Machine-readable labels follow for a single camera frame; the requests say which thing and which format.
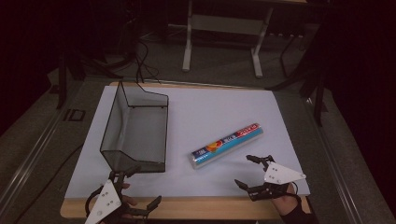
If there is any grey metal floor rail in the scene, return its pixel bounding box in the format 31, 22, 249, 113
303, 95, 366, 224
0, 105, 68, 214

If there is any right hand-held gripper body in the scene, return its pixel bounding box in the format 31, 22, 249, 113
247, 155, 307, 202

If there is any black metal stand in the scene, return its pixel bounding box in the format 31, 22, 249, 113
266, 27, 329, 127
55, 49, 124, 110

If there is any person's right hand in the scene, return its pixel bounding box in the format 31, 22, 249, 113
271, 183, 301, 217

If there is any white table mat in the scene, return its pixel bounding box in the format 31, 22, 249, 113
64, 85, 311, 200

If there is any black mesh basket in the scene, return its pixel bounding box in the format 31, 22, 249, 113
99, 80, 170, 174

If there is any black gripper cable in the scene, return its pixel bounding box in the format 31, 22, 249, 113
85, 185, 106, 217

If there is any bundle of black cables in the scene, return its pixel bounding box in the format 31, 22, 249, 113
133, 39, 162, 84

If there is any black floor plate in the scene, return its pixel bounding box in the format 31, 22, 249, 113
63, 108, 87, 122

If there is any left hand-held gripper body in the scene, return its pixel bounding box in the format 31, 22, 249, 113
84, 171, 148, 224

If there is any blue and red wrap roll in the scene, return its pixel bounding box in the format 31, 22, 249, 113
188, 122, 264, 171

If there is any white metal table frame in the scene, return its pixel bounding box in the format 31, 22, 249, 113
181, 0, 276, 79

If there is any person's left hand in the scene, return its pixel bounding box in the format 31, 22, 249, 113
99, 182, 138, 224

